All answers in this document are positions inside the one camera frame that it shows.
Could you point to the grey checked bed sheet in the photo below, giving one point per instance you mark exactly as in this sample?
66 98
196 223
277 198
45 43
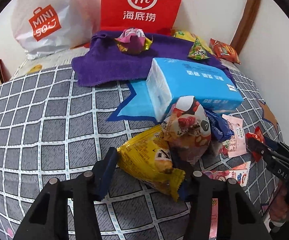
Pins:
50 127

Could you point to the red small snack packet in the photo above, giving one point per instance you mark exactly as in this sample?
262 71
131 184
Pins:
259 137

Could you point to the red Haidilao paper bag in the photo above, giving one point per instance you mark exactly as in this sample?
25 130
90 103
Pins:
152 16

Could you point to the long strawberry bear snack packet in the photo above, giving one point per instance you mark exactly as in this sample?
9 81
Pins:
240 173

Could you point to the green triangular snack packet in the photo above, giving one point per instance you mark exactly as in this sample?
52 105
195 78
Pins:
197 51

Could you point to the orange chips bag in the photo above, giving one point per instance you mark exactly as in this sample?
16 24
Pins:
224 51

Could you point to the light pink small snack packet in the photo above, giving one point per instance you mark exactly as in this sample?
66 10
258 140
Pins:
236 145

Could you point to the magenta snack packet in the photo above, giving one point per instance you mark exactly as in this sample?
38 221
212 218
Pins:
131 41

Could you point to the dark blue snack packet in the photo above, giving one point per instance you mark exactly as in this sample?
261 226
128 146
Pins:
220 129

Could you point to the pink peach cake packet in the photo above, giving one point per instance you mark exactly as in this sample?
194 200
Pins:
214 219

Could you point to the panda print snack packet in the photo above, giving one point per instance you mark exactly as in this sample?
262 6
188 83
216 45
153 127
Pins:
187 129

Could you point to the purple towel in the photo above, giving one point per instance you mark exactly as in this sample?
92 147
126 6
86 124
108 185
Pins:
104 62

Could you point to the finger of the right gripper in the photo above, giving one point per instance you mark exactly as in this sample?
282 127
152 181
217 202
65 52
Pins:
273 145
260 148

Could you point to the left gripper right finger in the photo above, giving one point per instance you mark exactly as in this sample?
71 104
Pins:
199 223

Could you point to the right human hand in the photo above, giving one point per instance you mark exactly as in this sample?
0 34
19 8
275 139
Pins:
279 209

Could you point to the yellow snack packet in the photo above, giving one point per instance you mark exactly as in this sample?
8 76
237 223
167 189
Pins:
147 157

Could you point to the blue tissue pack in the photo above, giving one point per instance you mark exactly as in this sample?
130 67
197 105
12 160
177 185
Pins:
170 79

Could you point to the yellow chips bag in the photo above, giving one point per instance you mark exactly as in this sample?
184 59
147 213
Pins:
186 35

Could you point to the white Miniso plastic bag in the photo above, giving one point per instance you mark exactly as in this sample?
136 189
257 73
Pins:
45 27

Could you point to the brown wooden door frame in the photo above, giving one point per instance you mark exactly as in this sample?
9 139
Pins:
245 25

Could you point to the newspaper with parrot picture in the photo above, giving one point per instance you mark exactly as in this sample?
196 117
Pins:
58 59

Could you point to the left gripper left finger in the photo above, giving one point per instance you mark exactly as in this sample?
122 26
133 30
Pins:
89 187

